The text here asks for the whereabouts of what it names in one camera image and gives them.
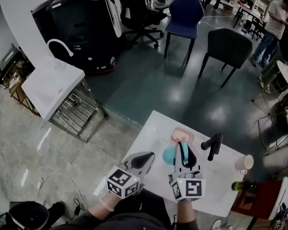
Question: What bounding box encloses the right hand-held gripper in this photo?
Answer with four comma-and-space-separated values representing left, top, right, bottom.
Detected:
168, 141, 206, 203

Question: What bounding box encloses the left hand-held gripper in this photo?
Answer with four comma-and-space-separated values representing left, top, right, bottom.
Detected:
106, 151, 156, 199

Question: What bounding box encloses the pink and teal plastic object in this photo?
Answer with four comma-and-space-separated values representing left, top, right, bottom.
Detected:
162, 140, 192, 166

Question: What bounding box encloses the person's left forearm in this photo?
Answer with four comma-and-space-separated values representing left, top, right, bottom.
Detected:
87, 191, 123, 219

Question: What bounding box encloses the person's right forearm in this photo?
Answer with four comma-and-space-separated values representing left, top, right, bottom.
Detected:
176, 200, 198, 225

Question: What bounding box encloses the green bottle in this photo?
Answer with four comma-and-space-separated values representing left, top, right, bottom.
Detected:
231, 180, 258, 193

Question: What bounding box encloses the pink dish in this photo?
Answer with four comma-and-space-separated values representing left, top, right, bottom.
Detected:
171, 127, 195, 144

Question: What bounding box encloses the white square table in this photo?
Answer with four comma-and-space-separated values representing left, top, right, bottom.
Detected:
124, 110, 247, 218

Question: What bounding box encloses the black T-shaped tool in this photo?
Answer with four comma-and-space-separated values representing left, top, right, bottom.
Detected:
201, 133, 224, 162

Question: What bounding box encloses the pale pink bangle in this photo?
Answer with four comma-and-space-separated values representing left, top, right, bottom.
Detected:
99, 197, 115, 212

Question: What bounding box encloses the cream mug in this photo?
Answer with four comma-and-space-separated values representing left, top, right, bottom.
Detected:
234, 154, 254, 176

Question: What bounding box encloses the person's dark top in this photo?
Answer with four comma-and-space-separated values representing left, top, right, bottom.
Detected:
60, 190, 200, 230

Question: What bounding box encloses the person's white shoe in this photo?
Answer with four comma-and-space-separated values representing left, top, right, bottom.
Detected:
211, 218, 223, 230

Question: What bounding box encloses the black power adapter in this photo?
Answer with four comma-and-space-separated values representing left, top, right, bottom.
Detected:
69, 197, 87, 221

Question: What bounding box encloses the brown low table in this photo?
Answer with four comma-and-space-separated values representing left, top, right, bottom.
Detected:
231, 180, 288, 220

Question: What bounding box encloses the idle grey gripper device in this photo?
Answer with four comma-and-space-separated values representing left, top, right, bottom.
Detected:
270, 206, 288, 230

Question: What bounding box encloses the dark grey chair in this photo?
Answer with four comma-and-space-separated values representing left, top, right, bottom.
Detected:
198, 28, 253, 89

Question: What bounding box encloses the black round stool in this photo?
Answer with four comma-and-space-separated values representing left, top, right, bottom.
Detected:
8, 201, 50, 230

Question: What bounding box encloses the wooden shelf rack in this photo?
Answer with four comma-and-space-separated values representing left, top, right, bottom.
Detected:
2, 44, 41, 117

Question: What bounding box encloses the white curved faucet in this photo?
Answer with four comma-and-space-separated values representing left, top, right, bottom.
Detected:
47, 38, 74, 69

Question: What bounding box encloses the black floor cleaning machine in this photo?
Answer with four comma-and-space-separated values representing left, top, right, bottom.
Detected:
30, 0, 125, 76

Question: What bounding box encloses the blue chair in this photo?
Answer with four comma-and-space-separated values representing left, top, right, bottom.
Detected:
163, 0, 204, 68

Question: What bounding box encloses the black mesh office chair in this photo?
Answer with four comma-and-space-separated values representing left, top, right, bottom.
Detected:
112, 0, 170, 49

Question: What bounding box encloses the black desk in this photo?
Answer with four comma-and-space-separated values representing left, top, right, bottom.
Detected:
232, 5, 267, 42

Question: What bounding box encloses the white floor cable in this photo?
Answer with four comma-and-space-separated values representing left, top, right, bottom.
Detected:
36, 170, 87, 210

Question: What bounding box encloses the white sink table steel frame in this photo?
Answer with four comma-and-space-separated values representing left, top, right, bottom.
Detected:
21, 56, 106, 143

